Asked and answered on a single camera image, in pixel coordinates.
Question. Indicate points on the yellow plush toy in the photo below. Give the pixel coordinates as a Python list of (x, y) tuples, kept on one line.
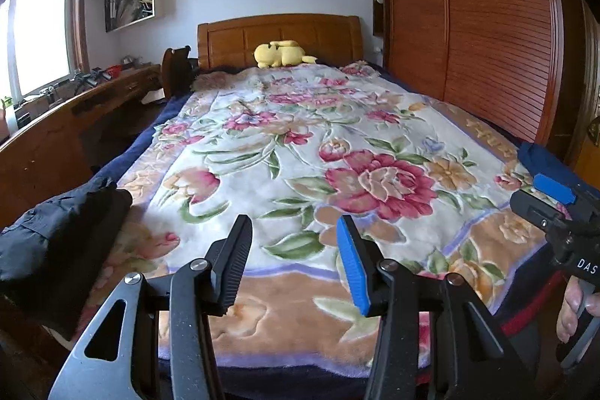
[(281, 53)]

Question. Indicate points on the floral fleece blanket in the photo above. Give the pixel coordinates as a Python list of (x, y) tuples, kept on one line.
[(328, 137)]

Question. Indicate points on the wooden framed window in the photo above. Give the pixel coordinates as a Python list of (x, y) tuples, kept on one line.
[(42, 30)]

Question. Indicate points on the black folded garment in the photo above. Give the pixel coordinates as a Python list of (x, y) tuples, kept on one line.
[(61, 231)]

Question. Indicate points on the blue suit jacket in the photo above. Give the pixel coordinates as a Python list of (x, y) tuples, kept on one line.
[(539, 158)]

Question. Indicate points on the wooden chair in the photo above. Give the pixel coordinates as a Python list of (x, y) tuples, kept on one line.
[(178, 67)]

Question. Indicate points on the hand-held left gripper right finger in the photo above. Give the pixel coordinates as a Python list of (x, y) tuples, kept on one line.
[(354, 269)]

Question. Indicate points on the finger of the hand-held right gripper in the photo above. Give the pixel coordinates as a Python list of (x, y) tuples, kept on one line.
[(553, 188), (532, 208)]

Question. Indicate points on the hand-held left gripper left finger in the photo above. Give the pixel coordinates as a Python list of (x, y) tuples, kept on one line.
[(234, 250)]

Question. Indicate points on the person's right hand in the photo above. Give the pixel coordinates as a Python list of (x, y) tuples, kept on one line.
[(569, 311)]

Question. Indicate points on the wooden bed headboard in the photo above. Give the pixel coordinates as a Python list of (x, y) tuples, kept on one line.
[(225, 39)]

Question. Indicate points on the wooden louvred wardrobe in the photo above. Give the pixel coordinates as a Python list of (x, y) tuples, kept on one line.
[(468, 30)]

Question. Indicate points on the red basket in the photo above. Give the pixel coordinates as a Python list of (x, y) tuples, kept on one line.
[(112, 70)]

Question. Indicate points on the long wooden desk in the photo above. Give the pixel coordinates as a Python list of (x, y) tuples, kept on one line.
[(47, 147)]

